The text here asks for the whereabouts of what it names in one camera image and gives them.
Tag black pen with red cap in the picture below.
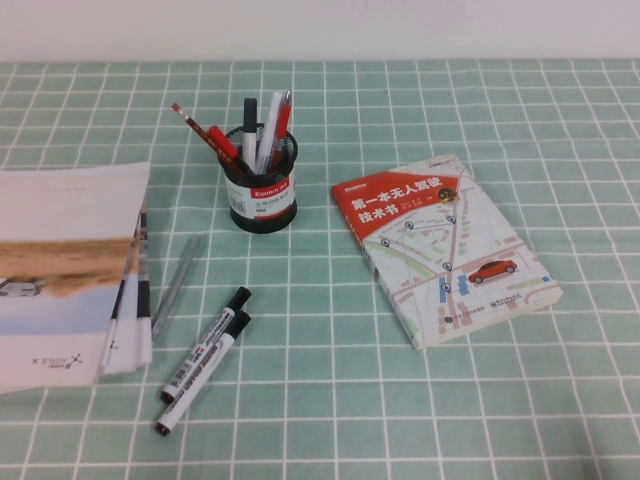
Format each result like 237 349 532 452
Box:
206 124 254 175

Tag black mesh pen holder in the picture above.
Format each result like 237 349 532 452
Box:
222 123 300 233

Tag white ballpoint pen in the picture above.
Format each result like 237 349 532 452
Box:
255 92 282 174

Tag red gel pen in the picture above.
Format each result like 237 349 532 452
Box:
272 88 293 174

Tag grey translucent pen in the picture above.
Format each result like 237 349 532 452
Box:
151 234 203 341

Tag book with red car cover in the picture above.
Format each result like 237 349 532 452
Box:
330 152 564 351

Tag white marker with black cap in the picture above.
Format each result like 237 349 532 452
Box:
242 97 259 174

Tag whiteboard marker with black cap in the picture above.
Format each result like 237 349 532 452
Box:
154 310 253 435
158 285 253 404

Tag red striped pencil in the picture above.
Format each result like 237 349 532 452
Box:
171 102 237 170

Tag stacked white brochures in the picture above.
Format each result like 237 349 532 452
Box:
97 199 154 376

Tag brochure with beach photo cover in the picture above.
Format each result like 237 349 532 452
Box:
0 160 152 396

